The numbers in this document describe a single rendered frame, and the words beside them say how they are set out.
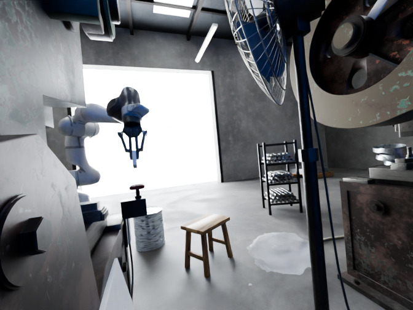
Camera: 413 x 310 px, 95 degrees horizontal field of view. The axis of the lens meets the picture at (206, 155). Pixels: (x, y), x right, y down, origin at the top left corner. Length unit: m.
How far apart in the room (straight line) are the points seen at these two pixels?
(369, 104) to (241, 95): 5.33
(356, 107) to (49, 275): 1.14
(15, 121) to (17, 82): 0.07
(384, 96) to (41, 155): 1.08
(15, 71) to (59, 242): 0.27
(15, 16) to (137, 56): 5.43
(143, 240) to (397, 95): 1.99
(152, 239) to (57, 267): 1.75
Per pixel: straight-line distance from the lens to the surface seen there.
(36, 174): 0.27
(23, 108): 0.43
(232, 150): 5.77
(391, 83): 1.07
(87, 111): 1.22
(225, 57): 6.47
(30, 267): 0.25
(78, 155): 1.41
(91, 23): 0.62
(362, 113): 1.11
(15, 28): 0.47
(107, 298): 0.52
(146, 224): 2.01
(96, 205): 0.62
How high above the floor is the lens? 0.86
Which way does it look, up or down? level
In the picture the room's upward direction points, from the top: 5 degrees counter-clockwise
